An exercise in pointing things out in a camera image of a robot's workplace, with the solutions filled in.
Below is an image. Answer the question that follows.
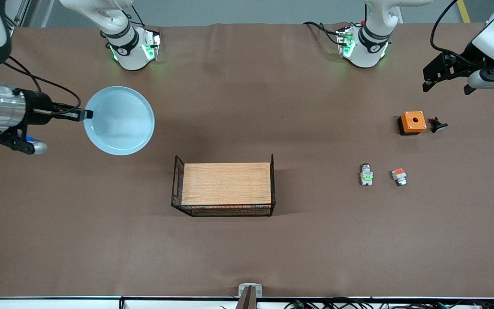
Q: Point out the light blue round plate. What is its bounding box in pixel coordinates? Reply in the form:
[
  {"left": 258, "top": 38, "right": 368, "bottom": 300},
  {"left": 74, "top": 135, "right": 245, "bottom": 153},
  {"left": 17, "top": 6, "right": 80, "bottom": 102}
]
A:
[{"left": 83, "top": 86, "right": 155, "bottom": 156}]

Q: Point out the green label switch block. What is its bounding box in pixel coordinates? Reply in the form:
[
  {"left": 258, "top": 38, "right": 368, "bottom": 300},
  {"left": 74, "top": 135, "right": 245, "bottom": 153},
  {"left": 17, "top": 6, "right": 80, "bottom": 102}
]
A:
[{"left": 360, "top": 163, "right": 374, "bottom": 186}]

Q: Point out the orange button box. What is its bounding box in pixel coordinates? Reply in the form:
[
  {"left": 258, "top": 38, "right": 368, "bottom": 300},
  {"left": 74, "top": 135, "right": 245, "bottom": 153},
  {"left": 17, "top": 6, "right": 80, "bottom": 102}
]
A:
[{"left": 397, "top": 111, "right": 427, "bottom": 136}]

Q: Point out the black push button head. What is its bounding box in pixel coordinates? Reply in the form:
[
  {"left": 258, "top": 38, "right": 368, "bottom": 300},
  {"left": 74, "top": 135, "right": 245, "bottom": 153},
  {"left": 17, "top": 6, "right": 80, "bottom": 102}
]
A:
[{"left": 427, "top": 116, "right": 449, "bottom": 134}]

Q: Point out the silver aluminium extrusion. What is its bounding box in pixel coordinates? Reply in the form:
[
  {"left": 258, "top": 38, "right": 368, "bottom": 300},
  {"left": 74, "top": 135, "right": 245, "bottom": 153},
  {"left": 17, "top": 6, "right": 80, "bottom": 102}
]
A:
[{"left": 11, "top": 0, "right": 33, "bottom": 27}]

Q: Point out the brown table cover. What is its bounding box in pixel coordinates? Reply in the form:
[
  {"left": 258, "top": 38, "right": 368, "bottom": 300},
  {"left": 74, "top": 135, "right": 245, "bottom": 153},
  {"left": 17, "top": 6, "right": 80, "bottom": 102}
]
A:
[{"left": 0, "top": 21, "right": 494, "bottom": 299}]

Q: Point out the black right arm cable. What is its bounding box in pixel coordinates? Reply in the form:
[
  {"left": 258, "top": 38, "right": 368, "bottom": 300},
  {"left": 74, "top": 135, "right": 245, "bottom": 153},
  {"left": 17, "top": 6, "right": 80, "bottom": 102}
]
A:
[{"left": 3, "top": 56, "right": 83, "bottom": 117}]

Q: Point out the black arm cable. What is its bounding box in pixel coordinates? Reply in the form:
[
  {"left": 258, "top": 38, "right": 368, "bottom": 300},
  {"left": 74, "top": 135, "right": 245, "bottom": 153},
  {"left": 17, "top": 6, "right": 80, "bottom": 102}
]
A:
[
  {"left": 430, "top": 0, "right": 473, "bottom": 65},
  {"left": 3, "top": 56, "right": 83, "bottom": 117}
]

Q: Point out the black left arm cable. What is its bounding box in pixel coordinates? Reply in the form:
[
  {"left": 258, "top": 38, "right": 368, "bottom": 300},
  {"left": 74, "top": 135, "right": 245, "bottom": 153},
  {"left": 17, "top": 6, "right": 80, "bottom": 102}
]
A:
[{"left": 430, "top": 0, "right": 473, "bottom": 65}]

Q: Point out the black base cable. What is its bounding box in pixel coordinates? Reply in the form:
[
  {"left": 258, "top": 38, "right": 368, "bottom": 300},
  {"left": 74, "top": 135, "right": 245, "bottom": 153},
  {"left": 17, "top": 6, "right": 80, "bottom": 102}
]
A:
[{"left": 303, "top": 21, "right": 343, "bottom": 45}]

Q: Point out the wire basket with wooden top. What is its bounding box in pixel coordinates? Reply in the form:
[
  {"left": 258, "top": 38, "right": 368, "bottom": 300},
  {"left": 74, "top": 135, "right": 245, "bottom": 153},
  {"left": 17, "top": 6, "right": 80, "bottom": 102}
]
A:
[{"left": 171, "top": 154, "right": 276, "bottom": 217}]

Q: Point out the black cable bundle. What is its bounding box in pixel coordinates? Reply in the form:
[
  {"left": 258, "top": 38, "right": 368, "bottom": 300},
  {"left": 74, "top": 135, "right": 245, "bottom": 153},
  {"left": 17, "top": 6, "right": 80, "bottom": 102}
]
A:
[{"left": 219, "top": 297, "right": 494, "bottom": 309}]

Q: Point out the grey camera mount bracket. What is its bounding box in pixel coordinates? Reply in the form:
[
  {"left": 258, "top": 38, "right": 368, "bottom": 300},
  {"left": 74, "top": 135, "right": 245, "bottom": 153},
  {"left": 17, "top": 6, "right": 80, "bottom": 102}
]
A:
[{"left": 235, "top": 283, "right": 263, "bottom": 309}]

